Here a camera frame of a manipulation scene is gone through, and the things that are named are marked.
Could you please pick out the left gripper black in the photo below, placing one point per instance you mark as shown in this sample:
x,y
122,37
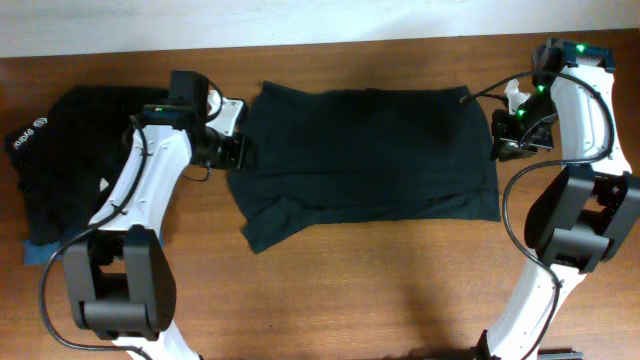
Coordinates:
x,y
242,151

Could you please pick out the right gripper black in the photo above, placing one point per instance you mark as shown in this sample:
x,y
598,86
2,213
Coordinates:
x,y
506,143

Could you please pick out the dark green t-shirt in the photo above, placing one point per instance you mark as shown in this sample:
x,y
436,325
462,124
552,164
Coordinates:
x,y
354,156

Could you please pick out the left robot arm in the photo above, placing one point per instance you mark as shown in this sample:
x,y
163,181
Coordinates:
x,y
119,282

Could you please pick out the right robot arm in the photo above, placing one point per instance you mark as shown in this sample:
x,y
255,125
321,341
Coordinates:
x,y
583,217

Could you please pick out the black folded garment with logo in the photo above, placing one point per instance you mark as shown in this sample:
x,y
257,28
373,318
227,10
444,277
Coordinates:
x,y
68,160

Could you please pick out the blue denim jeans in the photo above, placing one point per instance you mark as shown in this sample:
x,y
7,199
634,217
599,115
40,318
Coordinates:
x,y
35,254

